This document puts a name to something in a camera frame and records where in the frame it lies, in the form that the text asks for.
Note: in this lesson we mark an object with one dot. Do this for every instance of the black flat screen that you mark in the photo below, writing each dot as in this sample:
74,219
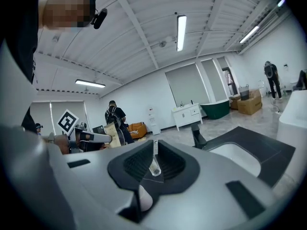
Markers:
98,130

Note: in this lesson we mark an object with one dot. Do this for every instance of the black vanity countertop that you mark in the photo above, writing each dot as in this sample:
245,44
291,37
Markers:
271,152

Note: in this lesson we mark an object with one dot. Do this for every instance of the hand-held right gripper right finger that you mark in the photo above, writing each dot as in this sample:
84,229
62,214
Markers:
204,200

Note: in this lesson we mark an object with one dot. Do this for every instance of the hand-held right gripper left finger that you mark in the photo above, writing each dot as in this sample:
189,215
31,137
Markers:
91,188

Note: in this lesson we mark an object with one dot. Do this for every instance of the white water dispenser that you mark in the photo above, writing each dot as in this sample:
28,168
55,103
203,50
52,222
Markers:
154,121

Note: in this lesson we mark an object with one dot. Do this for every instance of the person's head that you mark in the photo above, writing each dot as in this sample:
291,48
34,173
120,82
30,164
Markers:
67,11

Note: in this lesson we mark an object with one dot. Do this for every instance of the clear drinking glass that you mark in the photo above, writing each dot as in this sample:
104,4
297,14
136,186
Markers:
155,170

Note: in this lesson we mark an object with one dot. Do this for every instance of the white cabinet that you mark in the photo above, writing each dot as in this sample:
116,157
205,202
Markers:
187,116

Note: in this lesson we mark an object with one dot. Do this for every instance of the grey roller blind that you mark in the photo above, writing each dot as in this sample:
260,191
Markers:
187,85
214,79
43,114

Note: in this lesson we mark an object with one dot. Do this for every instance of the black faucet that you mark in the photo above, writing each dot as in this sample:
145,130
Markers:
197,138

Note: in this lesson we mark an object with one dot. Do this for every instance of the long ceiling light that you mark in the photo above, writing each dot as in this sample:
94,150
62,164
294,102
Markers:
90,83
281,2
181,32
249,34

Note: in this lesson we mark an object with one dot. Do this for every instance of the person's left forearm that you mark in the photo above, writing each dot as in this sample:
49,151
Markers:
61,142

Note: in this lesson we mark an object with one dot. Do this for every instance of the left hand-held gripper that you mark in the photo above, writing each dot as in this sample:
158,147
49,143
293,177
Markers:
67,122

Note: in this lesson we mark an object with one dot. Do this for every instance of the person's black shirt torso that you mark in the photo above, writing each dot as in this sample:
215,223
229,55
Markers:
24,44

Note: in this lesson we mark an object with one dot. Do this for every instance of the black head-mounted camera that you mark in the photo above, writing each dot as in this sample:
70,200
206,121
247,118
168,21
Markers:
99,18

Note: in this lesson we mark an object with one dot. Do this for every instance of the white bathtub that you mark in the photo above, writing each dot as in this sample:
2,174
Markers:
293,128

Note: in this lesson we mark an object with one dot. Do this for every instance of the orange sofa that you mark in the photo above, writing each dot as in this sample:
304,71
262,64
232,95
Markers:
138,130

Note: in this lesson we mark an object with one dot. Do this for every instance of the dark green bathtub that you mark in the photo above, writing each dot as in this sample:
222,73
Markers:
216,109

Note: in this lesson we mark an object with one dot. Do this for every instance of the small cardboard box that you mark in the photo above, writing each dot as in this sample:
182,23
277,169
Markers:
234,102

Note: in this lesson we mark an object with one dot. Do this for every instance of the large cardboard box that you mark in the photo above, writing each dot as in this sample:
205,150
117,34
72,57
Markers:
250,103

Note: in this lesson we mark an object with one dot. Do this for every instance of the white sink basin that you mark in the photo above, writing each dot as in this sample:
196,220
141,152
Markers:
237,156

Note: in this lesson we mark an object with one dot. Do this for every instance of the cream ceramic mug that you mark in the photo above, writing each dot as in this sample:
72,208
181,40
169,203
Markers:
145,200

